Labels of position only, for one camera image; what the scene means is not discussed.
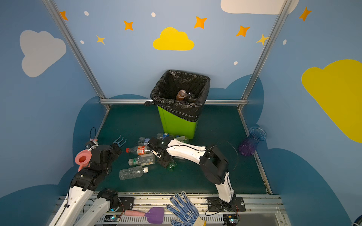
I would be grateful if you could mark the black bin liner bag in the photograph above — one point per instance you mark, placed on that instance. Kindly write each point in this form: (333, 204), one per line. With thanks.
(165, 91)

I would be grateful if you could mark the clear bottle red cap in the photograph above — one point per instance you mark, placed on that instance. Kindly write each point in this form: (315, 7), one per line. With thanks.
(138, 150)

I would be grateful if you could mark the clear bottle green cap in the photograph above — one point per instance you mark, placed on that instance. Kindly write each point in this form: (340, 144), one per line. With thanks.
(143, 160)

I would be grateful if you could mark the brown sauce bottle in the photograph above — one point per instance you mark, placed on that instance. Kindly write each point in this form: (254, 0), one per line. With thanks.
(181, 95)

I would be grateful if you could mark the purple plastic vase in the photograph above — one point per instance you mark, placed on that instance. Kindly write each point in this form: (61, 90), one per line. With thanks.
(249, 145)

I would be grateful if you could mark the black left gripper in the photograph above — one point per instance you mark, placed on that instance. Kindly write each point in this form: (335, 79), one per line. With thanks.
(113, 148)

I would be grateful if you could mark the blue label water bottle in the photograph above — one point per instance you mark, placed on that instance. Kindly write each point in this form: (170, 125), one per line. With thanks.
(143, 141)

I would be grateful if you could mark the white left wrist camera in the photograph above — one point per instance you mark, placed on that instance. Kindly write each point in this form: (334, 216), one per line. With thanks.
(92, 144)

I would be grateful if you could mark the clear bottle white cap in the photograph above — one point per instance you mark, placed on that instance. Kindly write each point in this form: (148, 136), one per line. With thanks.
(133, 172)

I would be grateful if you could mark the blue dotted work glove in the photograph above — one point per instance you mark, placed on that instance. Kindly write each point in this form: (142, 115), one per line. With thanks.
(186, 212)

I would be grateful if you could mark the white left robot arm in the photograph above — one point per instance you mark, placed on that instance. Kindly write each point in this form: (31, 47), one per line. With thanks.
(84, 184)

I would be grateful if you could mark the clear bottle orange label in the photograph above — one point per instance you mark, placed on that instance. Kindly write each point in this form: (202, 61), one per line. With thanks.
(190, 98)

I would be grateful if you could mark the purple toy shovel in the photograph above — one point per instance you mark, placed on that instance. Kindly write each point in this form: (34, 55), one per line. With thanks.
(154, 216)

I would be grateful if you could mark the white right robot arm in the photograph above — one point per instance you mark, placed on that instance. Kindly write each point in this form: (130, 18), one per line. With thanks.
(212, 162)

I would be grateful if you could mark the pink toy watering can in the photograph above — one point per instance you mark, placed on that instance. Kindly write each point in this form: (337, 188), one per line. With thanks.
(82, 159)

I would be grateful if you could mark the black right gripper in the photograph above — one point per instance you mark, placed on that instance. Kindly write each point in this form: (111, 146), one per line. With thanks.
(158, 151)

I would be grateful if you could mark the blue label bottle behind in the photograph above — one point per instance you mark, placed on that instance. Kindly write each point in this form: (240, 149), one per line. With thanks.
(161, 136)

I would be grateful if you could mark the green bottle yellow cap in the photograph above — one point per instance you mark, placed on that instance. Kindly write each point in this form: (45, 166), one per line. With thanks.
(171, 166)

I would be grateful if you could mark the green plastic bin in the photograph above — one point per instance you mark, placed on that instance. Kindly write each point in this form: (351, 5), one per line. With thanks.
(175, 125)

